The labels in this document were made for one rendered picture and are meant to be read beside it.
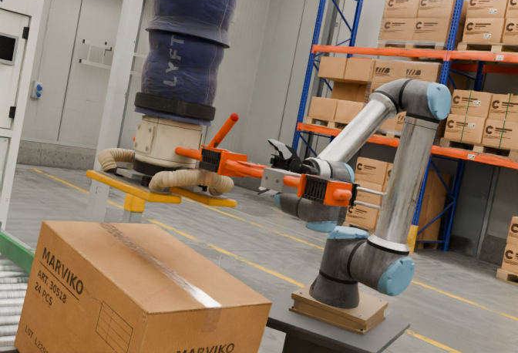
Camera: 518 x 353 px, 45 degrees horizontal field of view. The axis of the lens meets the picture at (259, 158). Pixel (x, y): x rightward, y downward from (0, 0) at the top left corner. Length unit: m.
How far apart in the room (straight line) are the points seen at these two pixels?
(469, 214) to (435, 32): 2.96
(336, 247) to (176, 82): 0.94
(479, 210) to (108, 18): 7.32
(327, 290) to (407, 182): 0.50
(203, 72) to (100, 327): 0.71
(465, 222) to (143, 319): 9.38
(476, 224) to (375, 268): 8.40
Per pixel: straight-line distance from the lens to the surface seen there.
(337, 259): 2.29
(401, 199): 2.17
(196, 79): 1.68
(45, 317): 1.91
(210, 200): 1.68
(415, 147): 2.16
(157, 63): 1.70
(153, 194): 1.58
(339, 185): 1.29
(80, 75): 11.87
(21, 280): 2.98
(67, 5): 11.76
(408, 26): 10.16
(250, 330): 1.72
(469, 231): 10.61
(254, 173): 1.44
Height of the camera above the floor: 1.40
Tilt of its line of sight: 3 degrees down
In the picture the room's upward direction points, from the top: 11 degrees clockwise
